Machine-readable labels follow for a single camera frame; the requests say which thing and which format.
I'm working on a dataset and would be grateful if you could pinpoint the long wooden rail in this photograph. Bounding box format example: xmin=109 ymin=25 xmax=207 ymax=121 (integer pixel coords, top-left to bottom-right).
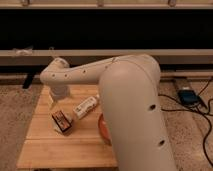
xmin=0 ymin=49 xmax=213 ymax=66

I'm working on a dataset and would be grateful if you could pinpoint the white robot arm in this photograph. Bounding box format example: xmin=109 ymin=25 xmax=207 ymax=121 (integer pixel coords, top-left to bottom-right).
xmin=40 ymin=54 xmax=177 ymax=171

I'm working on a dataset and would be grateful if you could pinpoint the white rectangular box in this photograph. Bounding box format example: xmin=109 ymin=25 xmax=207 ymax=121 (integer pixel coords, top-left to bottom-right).
xmin=73 ymin=95 xmax=99 ymax=119

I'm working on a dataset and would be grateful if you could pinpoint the black cable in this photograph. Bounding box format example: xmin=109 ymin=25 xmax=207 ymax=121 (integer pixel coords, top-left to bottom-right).
xmin=157 ymin=78 xmax=213 ymax=168

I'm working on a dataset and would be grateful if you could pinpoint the dark brown snack box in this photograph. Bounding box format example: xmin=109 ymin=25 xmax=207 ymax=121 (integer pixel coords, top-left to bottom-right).
xmin=52 ymin=110 xmax=72 ymax=133

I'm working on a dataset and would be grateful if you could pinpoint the wooden table board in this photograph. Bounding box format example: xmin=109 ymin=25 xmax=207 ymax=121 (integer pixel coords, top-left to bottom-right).
xmin=17 ymin=85 xmax=117 ymax=170

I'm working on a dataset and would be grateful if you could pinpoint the black power adapter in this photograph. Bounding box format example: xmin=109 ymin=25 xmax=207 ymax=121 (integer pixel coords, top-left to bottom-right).
xmin=178 ymin=89 xmax=199 ymax=105

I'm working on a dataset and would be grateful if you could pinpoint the orange ceramic bowl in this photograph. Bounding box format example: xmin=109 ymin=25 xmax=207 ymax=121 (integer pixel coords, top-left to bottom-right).
xmin=98 ymin=115 xmax=111 ymax=145

